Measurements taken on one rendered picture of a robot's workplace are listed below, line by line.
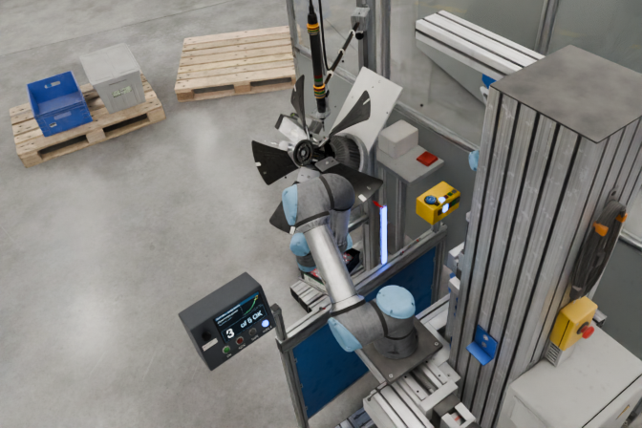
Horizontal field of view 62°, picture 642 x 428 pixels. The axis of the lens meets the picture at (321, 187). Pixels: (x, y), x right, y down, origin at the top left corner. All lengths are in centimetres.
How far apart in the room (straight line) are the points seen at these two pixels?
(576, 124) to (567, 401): 82
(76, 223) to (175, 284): 103
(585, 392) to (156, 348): 233
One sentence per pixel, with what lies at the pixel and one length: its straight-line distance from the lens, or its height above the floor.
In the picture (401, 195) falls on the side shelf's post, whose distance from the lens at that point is 295.
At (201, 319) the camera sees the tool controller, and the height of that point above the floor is 125.
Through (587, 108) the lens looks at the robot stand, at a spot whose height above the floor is 203.
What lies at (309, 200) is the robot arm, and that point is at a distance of 165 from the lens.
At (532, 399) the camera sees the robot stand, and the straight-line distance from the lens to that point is 161.
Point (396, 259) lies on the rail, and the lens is 230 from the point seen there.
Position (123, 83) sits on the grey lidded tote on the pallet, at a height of 39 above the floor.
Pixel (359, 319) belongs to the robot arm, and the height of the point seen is 126.
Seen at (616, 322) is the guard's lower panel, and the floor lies 53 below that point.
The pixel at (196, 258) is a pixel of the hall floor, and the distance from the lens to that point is 363.
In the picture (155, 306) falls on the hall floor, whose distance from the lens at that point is 348.
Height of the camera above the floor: 263
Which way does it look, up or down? 42 degrees down
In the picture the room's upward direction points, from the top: 7 degrees counter-clockwise
